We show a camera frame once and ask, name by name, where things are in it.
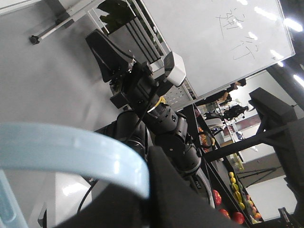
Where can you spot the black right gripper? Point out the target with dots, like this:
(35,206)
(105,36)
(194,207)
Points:
(131,83)

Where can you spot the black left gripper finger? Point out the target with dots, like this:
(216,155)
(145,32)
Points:
(172,204)

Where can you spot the light blue plastic basket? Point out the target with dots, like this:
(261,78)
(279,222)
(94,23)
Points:
(47,147)

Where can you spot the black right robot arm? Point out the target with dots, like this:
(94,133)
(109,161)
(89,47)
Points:
(170,133)

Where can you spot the white whiteboard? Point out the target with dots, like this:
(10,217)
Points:
(222,41)

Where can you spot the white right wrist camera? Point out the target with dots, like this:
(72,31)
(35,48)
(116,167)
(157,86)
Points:
(174,69)

